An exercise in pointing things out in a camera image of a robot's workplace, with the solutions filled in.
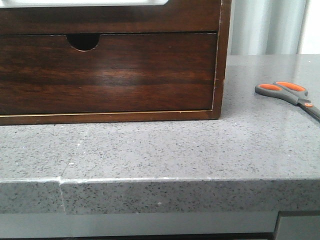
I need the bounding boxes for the dark wooden drawer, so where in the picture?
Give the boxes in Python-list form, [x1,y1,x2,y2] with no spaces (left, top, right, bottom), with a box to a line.
[0,32,217,115]

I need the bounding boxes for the grey orange scissors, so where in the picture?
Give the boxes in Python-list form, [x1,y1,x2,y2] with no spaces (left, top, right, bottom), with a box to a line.
[254,81,320,122]

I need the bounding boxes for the dark wooden drawer cabinet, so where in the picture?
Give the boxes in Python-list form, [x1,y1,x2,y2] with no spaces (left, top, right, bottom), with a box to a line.
[0,0,231,125]

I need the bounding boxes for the dark lower kitchen cabinet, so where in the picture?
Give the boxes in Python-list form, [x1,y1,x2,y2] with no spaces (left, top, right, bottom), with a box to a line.
[0,211,320,240]

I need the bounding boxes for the white plastic tray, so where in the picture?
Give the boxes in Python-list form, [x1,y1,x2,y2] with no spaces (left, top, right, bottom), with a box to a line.
[0,0,168,9]

